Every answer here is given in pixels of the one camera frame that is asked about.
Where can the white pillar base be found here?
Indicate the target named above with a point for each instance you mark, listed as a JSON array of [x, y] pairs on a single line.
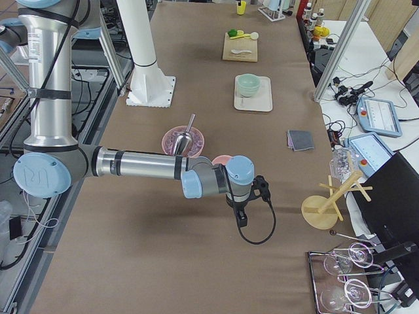
[[149, 86]]

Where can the green stacked bowls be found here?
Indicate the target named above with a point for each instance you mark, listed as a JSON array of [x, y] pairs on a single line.
[[248, 84]]

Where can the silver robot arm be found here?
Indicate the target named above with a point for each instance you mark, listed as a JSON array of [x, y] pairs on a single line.
[[53, 159]]

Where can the yellow plastic knife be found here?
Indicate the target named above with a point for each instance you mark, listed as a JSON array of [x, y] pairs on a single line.
[[246, 35]]

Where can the clear plastic glass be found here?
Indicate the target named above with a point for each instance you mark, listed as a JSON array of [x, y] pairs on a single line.
[[343, 163]]

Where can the wooden cup tree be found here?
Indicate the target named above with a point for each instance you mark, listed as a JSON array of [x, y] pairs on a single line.
[[323, 213]]

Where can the aluminium frame post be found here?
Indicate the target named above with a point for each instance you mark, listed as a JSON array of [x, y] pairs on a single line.
[[344, 41]]

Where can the grey folded cloth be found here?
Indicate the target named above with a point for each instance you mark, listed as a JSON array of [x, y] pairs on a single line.
[[299, 140]]

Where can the blue teach pendant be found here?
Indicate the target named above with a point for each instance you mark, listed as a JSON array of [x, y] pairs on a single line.
[[379, 116], [371, 152]]

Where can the small pink bowl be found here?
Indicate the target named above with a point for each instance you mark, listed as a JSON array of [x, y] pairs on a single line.
[[221, 159]]

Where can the cup rack with cups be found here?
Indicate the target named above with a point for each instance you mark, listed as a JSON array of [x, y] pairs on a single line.
[[275, 10]]

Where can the wine glass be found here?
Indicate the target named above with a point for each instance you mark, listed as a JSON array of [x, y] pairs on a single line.
[[350, 297], [341, 261]]

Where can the metal ice scoop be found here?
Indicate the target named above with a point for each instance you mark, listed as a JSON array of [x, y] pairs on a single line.
[[184, 141]]

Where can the yellow cup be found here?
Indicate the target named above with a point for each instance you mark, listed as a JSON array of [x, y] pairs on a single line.
[[241, 7]]

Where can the large pink ice bowl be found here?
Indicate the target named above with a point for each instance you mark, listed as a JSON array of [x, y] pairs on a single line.
[[170, 135]]

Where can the wooden cutting board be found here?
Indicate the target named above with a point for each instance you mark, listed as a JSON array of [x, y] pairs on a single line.
[[240, 44]]

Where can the cream rabbit tray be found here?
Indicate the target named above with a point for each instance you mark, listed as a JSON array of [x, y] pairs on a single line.
[[260, 102]]

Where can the green lime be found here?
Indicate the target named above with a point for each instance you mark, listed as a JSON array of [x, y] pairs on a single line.
[[232, 33]]

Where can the wire glass rack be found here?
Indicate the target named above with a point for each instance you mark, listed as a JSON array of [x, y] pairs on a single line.
[[339, 279]]

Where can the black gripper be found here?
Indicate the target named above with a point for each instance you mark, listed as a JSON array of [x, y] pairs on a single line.
[[236, 207]]

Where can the white plastic spoon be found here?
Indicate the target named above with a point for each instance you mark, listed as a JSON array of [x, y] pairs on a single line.
[[237, 52]]

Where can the black monitor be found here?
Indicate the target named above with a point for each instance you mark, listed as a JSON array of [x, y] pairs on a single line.
[[392, 213]]

